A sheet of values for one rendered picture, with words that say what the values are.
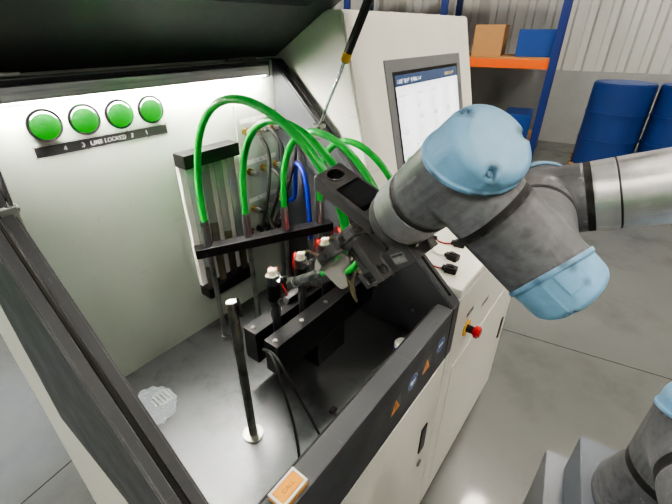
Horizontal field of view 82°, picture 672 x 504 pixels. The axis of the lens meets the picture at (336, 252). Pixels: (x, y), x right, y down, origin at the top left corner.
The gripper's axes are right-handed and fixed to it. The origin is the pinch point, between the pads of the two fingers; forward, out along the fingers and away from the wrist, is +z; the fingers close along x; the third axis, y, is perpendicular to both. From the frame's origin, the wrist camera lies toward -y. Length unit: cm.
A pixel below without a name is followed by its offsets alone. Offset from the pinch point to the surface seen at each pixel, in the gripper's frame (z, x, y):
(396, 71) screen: 16, 51, -31
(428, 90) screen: 24, 66, -26
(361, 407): 11.1, -7.9, 23.9
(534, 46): 217, 474, -91
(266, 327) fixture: 25.9, -10.7, 3.2
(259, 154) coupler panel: 32.6, 13.6, -34.1
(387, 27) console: 10, 51, -40
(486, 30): 239, 455, -144
